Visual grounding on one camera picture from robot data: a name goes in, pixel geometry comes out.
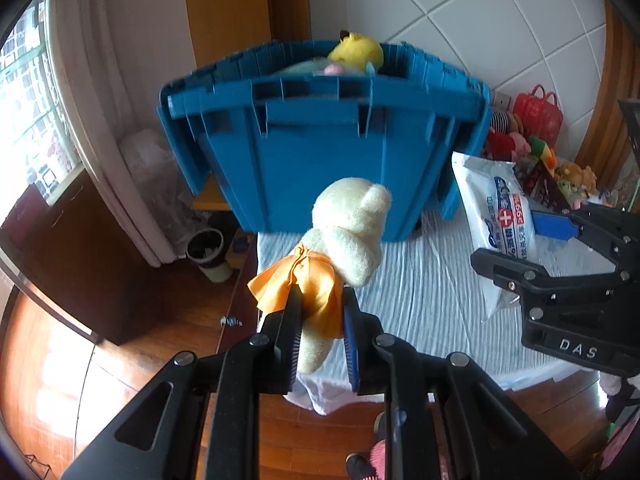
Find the white power socket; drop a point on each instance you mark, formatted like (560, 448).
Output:
(501, 101)

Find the cream bear plush orange dress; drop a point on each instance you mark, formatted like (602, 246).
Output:
(350, 225)

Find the black and green trash bin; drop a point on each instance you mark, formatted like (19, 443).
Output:
(207, 255)

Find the brown capybara plush striped shirt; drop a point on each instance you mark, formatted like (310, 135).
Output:
(499, 121)

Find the white curtain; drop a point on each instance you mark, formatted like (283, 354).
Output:
(115, 110)

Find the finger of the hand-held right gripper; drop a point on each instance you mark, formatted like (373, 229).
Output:
(552, 225)
(515, 272)

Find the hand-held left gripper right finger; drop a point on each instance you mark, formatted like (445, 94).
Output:
(352, 350)

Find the clear plastic bag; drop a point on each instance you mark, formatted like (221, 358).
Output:
(150, 160)

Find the window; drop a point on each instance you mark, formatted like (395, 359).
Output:
(30, 110)

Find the red plastic handbag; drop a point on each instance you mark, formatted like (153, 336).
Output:
(540, 115)

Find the pale green plush toy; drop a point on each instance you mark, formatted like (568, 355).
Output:
(305, 66)

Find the yellow plush toy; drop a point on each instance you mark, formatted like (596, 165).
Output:
(355, 50)

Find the brown bear plush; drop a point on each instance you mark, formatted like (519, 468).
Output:
(575, 175)

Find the wet wipes packet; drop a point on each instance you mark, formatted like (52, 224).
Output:
(492, 210)

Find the small metal object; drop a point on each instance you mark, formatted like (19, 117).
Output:
(230, 321)

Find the yellow duck plush green hat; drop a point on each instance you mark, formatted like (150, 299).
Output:
(540, 147)

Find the dark wooden cabinet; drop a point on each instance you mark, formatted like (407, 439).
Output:
(75, 260)

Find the blue plastic crate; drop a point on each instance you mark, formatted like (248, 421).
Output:
(320, 175)

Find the pig plush in red dress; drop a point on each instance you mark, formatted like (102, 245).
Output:
(500, 144)

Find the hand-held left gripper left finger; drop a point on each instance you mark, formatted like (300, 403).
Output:
(292, 340)

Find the pink striped slipper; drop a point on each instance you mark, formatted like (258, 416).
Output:
(376, 460)

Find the pale blue tablecloth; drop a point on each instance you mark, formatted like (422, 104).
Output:
(425, 280)

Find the round wooden table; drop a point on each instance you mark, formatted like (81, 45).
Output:
(555, 386)

